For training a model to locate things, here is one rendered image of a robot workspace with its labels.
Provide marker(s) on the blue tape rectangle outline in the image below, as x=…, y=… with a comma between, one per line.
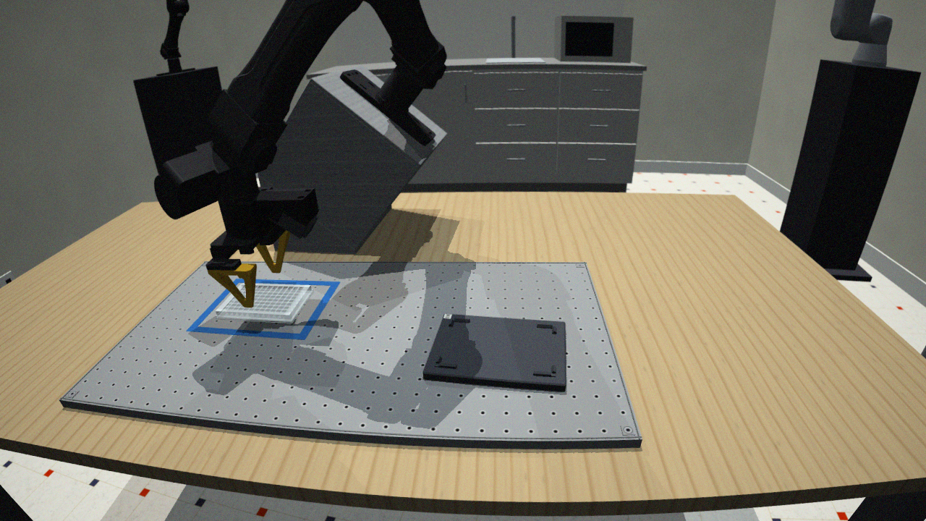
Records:
x=306, y=330

